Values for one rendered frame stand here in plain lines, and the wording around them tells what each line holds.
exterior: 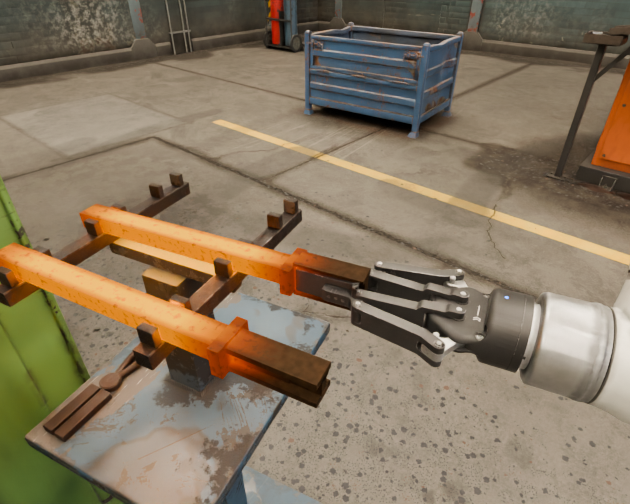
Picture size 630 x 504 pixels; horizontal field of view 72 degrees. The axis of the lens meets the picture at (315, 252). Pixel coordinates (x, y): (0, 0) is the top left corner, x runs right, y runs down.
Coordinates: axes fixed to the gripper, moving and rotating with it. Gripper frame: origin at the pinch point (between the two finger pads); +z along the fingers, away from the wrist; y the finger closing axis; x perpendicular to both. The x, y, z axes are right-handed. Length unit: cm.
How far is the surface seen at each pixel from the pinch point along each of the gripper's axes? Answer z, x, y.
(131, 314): 15.2, 0.9, -13.8
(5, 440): 57, -44, -16
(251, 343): 2.1, 1.5, -12.8
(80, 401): 34.4, -24.9, -12.4
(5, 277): 32.7, 0.4, -14.5
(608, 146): -77, -72, 288
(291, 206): 11.5, 0.1, 13.5
